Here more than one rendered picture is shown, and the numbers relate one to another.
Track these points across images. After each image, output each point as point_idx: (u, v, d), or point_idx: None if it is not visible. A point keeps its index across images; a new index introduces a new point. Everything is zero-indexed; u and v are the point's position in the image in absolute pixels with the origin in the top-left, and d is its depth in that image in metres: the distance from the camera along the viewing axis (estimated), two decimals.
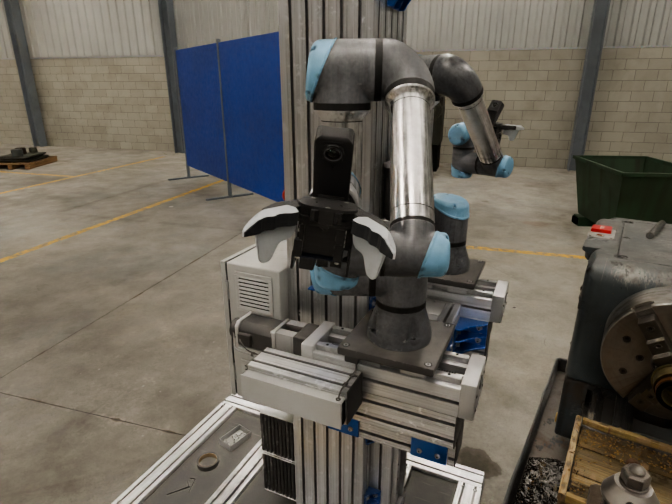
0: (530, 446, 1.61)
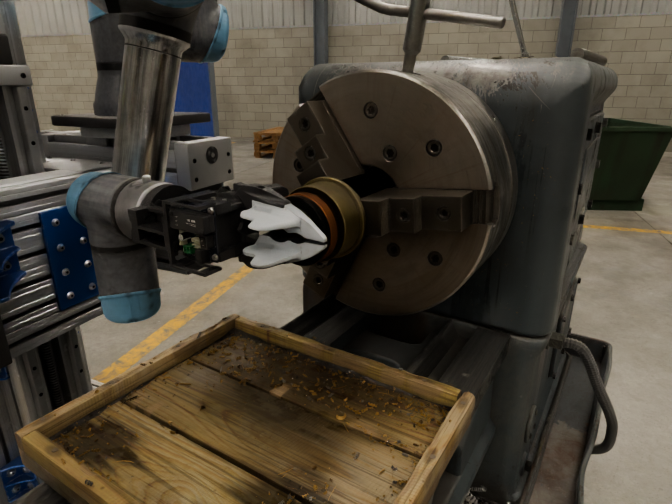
0: None
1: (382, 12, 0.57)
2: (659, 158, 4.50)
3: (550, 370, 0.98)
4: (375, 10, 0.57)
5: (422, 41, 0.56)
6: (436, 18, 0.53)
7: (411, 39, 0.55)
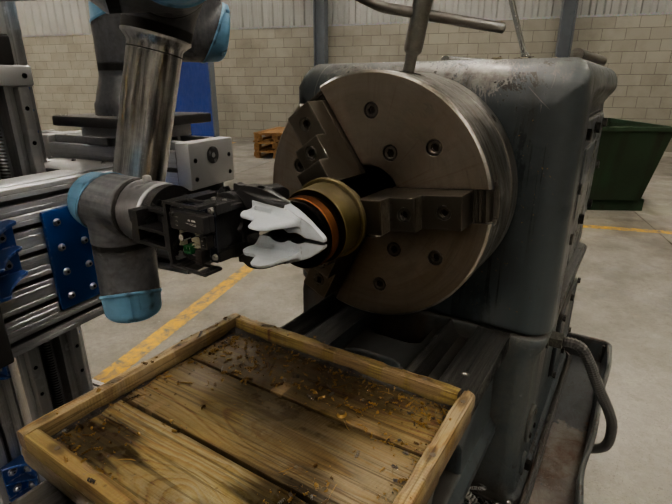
0: None
1: (378, 9, 0.55)
2: (659, 158, 4.50)
3: (550, 369, 0.98)
4: (373, 8, 0.54)
5: (420, 41, 0.56)
6: (441, 20, 0.54)
7: (418, 40, 0.55)
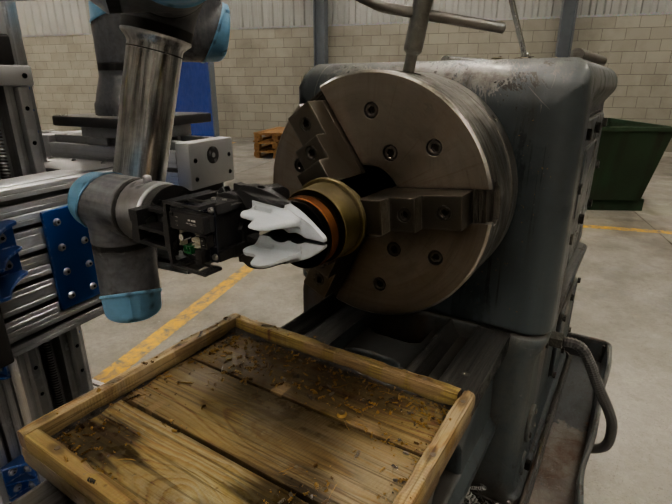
0: None
1: (378, 9, 0.55)
2: (659, 158, 4.50)
3: (550, 369, 0.98)
4: (373, 8, 0.54)
5: (420, 41, 0.56)
6: (441, 20, 0.54)
7: (418, 40, 0.55)
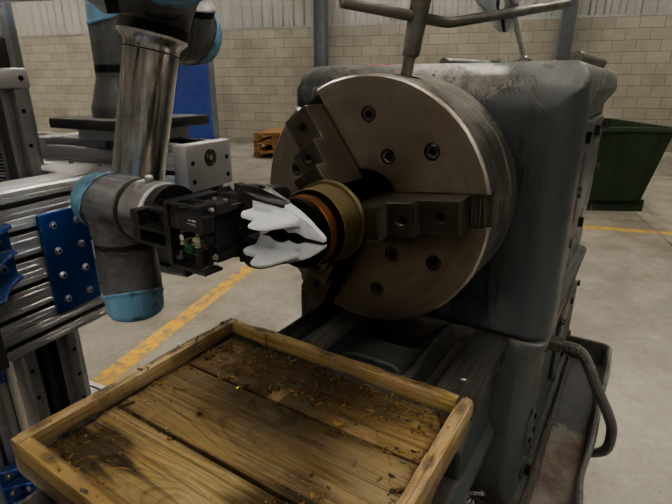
0: None
1: (452, 26, 0.56)
2: (659, 159, 4.50)
3: (549, 373, 0.98)
4: (452, 26, 0.57)
5: (410, 43, 0.54)
6: (396, 16, 0.53)
7: (405, 41, 0.56)
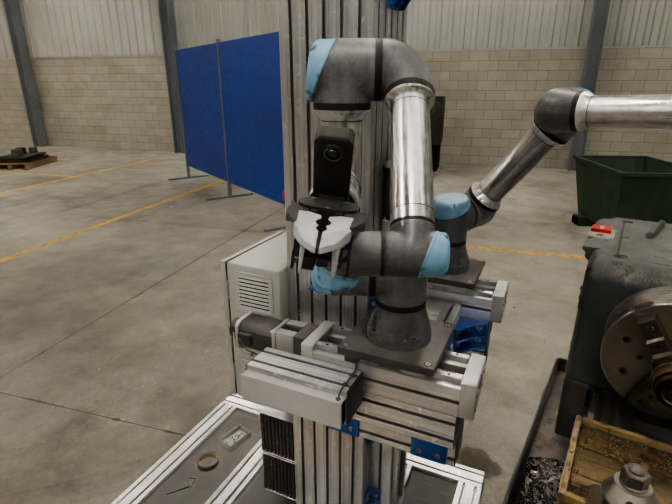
0: (530, 446, 1.61)
1: None
2: None
3: None
4: None
5: None
6: None
7: None
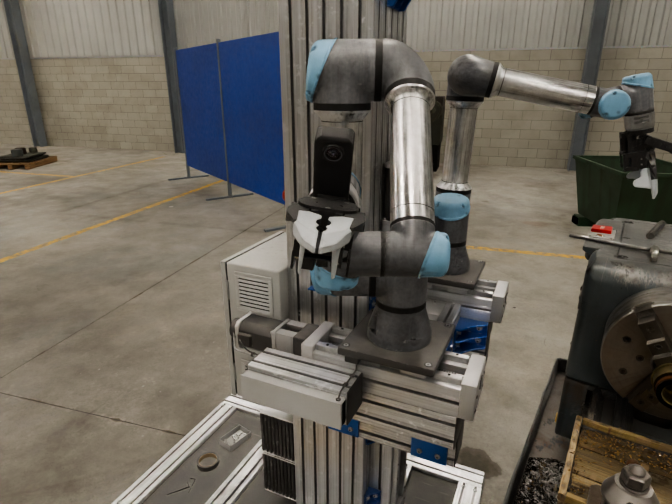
0: (530, 446, 1.61)
1: (634, 249, 1.41)
2: None
3: None
4: (632, 246, 1.41)
5: (656, 255, 1.36)
6: (665, 250, 1.36)
7: (656, 249, 1.36)
